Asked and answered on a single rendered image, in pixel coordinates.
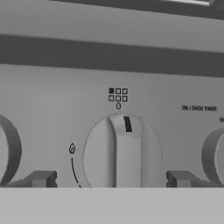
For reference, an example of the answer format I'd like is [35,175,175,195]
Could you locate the white stove control panel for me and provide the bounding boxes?
[0,0,224,188]

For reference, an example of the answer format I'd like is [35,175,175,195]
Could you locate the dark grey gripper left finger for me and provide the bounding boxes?
[5,170,58,188]

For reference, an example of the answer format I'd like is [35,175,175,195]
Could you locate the white stove knob with black mark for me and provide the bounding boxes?
[81,113,164,188]

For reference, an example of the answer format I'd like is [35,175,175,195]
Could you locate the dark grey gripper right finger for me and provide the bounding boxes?
[165,170,224,188]

